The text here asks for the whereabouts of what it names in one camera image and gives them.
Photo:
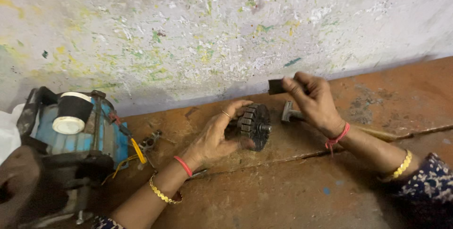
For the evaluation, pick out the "person's right hand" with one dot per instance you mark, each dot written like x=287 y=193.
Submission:
x=316 y=105

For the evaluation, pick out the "person's left hand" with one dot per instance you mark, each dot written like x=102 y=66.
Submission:
x=207 y=137

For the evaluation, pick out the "small dark rectangular block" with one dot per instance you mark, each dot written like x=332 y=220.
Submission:
x=275 y=86

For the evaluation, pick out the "dark metal motor rotor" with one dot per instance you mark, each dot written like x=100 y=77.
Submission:
x=257 y=126

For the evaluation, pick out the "thin grey metal tool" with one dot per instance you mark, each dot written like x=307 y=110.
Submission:
x=200 y=173

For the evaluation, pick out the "red thread wristband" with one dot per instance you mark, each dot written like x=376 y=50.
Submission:
x=184 y=166
x=338 y=137

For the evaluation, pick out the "gold beaded bangle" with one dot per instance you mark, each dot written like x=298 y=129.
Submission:
x=401 y=167
x=161 y=195

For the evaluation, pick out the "blue electric motor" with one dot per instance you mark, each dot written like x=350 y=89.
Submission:
x=79 y=142

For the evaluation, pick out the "blue floral sleeve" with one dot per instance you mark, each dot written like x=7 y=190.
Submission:
x=106 y=223
x=430 y=179

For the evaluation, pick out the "black and white capacitor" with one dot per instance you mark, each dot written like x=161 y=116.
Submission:
x=72 y=112

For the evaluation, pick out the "dark brown rounded lump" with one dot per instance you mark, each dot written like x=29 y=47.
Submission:
x=17 y=183

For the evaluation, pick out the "white cloth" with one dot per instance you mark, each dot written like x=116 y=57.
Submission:
x=10 y=133

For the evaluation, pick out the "small grey metal bracket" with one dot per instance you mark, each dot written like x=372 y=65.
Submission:
x=149 y=142

